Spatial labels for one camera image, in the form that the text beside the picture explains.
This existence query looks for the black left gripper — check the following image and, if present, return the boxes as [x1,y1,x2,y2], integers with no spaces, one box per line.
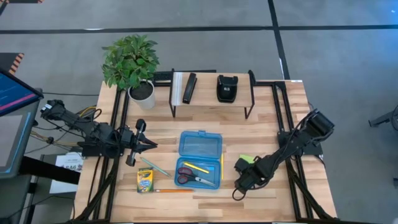
[119,119,159,167]

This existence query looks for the green pencil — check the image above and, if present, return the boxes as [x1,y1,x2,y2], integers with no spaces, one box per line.
[139,157,172,178]

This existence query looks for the yellow green crayon box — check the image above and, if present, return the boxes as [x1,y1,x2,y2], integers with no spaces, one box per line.
[137,167,154,194]

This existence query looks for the red-handled scissors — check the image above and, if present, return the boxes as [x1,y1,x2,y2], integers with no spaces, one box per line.
[177,167,216,188]

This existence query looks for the blue plastic pencil case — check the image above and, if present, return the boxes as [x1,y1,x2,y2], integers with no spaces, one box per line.
[174,130,223,190]

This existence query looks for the white plant pot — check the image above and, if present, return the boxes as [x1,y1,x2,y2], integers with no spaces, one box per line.
[127,79,155,110]

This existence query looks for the white plastic sheet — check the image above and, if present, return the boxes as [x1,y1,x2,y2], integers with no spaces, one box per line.
[172,72,183,106]

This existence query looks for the black stapler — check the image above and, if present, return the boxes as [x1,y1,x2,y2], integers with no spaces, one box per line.
[182,72,198,105]

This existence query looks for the wooden shelf riser black legs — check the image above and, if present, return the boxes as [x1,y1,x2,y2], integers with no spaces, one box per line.
[169,68,256,119]

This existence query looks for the white printed paper sheet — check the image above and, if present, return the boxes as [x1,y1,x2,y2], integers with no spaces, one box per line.
[49,152,85,194]

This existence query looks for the green leafy plant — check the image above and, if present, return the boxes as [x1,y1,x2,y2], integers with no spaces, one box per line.
[101,34,160,91]

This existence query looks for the black cart beam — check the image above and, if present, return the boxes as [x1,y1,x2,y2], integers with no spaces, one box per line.
[18,155,81,185]

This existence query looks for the grey equipment cart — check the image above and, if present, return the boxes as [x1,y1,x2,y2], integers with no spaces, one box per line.
[0,102,41,180]

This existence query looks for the computer monitor blue screen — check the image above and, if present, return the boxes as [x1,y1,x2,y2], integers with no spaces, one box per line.
[0,68,44,118]

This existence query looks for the black chair base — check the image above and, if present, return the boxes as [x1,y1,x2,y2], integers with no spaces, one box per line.
[368,105,398,131]

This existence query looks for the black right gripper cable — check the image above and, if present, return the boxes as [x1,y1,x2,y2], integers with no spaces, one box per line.
[232,185,247,202]

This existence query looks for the yellow cable bundle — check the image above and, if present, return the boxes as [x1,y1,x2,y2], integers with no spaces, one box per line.
[30,105,98,147]

